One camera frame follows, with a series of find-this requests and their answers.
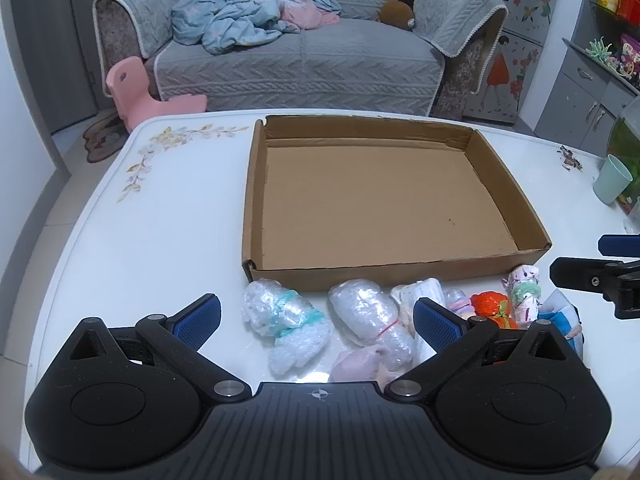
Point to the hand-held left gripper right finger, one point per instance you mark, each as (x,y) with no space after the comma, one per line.
(437,327)

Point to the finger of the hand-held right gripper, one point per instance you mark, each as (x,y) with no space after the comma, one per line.
(585,277)
(620,245)

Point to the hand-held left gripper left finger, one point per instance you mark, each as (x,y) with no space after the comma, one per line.
(197,321)

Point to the pink sock bundle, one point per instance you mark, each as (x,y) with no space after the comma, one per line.
(457,302)

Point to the white plastic bag roll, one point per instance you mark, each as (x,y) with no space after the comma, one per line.
(425,290)

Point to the blue and white sock bundle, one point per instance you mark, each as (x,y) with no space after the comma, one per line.
(562,312)

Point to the orange sock bundle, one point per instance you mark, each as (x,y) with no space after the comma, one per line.
(490,305)

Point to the white floral sock bundle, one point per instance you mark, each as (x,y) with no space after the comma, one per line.
(522,295)

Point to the clear plastic bundle red band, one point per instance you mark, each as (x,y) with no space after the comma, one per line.
(365,310)

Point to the white bubble-wrap bundle teal band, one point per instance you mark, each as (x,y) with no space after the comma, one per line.
(280,320)

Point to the fluffy white purple sock bundle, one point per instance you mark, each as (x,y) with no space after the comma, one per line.
(355,365)

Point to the shallow cardboard box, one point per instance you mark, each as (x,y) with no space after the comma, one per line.
(380,200)

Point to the green plastic cup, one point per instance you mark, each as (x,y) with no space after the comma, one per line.
(612,180)

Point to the crumpled wrapper scrap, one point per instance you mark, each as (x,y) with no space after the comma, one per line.
(570,158)

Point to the glass fish tank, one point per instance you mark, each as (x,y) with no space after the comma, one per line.
(627,135)

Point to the grey cabinet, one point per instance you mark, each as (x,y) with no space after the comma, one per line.
(575,95)

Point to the colourful packet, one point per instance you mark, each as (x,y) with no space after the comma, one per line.
(630,56)

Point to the green plant toy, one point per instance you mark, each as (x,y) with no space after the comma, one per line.
(600,50)

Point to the cartoon floor mat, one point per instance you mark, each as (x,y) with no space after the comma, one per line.
(102,137)

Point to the refrigerator with flower stickers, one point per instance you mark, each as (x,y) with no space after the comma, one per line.
(520,60)

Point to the red container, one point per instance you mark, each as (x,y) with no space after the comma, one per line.
(628,5)

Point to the pink child chair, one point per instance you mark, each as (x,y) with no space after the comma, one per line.
(130,90)

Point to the grey quilted sofa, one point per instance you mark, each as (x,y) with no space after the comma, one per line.
(300,70)

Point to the grey door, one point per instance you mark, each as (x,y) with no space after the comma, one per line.
(55,45)

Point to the brown plush toy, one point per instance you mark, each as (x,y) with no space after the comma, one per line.
(395,12)

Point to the light blue blanket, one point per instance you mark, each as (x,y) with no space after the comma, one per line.
(235,5)

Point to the pink cloth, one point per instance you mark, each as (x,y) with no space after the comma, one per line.
(305,16)

